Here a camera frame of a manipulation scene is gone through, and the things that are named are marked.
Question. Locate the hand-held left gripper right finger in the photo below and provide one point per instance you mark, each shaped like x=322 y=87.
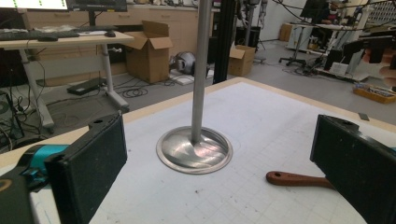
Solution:
x=358 y=161

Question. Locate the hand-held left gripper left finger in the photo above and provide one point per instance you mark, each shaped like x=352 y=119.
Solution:
x=90 y=165

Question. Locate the brown wooden spoon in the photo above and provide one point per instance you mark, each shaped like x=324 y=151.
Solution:
x=292 y=179

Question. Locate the metal stand with round base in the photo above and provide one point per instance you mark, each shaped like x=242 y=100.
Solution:
x=199 y=62

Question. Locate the grey tape patch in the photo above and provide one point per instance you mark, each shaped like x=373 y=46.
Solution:
x=363 y=116

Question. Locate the yellow tray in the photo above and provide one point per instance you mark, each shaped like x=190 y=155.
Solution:
x=375 y=93

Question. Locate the black flat box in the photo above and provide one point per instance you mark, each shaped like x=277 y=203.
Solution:
x=85 y=86

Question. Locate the black wheeled stand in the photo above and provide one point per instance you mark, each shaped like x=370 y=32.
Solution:
x=294 y=59

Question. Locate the white grid mat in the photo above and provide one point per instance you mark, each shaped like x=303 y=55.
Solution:
x=264 y=124

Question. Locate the large open cardboard box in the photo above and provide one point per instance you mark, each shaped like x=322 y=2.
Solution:
x=146 y=59

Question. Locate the wooden desk with white legs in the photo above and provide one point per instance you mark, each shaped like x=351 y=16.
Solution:
x=62 y=43

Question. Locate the black computer mouse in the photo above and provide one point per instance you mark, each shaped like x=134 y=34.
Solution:
x=110 y=34

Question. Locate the small open cardboard box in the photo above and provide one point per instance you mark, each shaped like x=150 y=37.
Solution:
x=241 y=60

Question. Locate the grey helmet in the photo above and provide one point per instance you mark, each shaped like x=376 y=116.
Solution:
x=185 y=62

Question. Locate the black keyboard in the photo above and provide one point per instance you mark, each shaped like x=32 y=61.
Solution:
x=37 y=34

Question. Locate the black metal column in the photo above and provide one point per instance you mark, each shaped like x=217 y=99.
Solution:
x=224 y=40

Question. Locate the black monitor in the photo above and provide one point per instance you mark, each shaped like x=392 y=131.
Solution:
x=96 y=5

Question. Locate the bright lit monitor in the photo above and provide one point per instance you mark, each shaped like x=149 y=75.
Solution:
x=34 y=4

